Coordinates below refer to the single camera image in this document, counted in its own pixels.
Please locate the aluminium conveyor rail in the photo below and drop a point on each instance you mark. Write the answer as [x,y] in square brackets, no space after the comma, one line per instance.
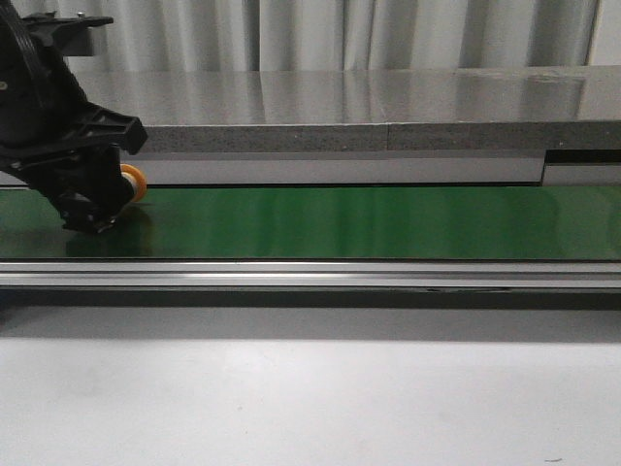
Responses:
[288,274]
[547,167]

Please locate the grey pleated curtain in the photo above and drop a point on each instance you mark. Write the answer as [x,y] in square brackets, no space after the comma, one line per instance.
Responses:
[187,36]

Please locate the grey stone-edged table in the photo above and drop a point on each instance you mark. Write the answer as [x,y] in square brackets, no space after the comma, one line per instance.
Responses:
[541,108]

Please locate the yellow push button switch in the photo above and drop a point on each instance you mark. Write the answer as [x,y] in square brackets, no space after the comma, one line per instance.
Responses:
[137,180]

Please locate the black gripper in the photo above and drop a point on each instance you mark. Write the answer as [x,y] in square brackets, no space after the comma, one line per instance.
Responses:
[52,137]

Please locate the front aluminium conveyor rail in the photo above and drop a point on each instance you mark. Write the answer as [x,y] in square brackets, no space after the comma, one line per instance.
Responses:
[288,274]

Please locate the green conveyor belt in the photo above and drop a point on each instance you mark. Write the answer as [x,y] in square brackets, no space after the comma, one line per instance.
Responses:
[573,223]

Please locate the rear aluminium conveyor rail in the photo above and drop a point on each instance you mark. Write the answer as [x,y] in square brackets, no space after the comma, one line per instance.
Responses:
[547,167]

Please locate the grey camera mount block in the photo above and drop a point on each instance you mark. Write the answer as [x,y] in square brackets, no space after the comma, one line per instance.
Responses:
[90,42]

